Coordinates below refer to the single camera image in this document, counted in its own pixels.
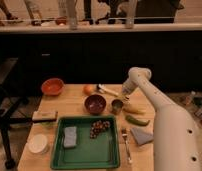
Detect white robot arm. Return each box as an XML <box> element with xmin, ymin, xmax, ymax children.
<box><xmin>121</xmin><ymin>67</ymin><xmax>201</xmax><ymax>171</ymax></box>

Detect green plastic tray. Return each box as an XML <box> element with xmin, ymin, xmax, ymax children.
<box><xmin>50</xmin><ymin>116</ymin><xmax>120</xmax><ymax>170</ymax></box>

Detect wooden block brush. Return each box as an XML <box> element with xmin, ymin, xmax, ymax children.
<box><xmin>32</xmin><ymin>111</ymin><xmax>57</xmax><ymax>122</ymax></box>

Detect metal cup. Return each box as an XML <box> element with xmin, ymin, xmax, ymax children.
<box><xmin>111</xmin><ymin>99</ymin><xmax>123</xmax><ymax>115</ymax></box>

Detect green pepper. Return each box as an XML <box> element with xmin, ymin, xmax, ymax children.
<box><xmin>125</xmin><ymin>115</ymin><xmax>150</xmax><ymax>126</ymax></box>

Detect dark red bowl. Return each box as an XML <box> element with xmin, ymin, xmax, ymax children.
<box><xmin>84</xmin><ymin>94</ymin><xmax>106</xmax><ymax>115</ymax></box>

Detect orange fruit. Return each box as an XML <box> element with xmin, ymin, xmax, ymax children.
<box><xmin>83</xmin><ymin>84</ymin><xmax>95</xmax><ymax>95</ymax></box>

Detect silver fork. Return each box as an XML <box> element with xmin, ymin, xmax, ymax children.
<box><xmin>121</xmin><ymin>128</ymin><xmax>132</xmax><ymax>164</ymax></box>

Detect bunch of dark grapes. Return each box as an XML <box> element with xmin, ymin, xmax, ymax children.
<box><xmin>90</xmin><ymin>120</ymin><xmax>110</xmax><ymax>139</ymax></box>

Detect grey folded cloth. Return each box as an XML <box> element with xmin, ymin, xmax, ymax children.
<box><xmin>130</xmin><ymin>127</ymin><xmax>153</xmax><ymax>146</ymax></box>

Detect grey sponge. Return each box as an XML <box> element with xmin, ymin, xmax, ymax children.
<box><xmin>63</xmin><ymin>126</ymin><xmax>77</xmax><ymax>148</ymax></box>

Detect orange bowl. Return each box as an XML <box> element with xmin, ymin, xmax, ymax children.
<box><xmin>41</xmin><ymin>78</ymin><xmax>64</xmax><ymax>96</ymax></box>

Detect black stool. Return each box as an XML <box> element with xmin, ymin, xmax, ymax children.
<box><xmin>0</xmin><ymin>58</ymin><xmax>30</xmax><ymax>169</ymax></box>

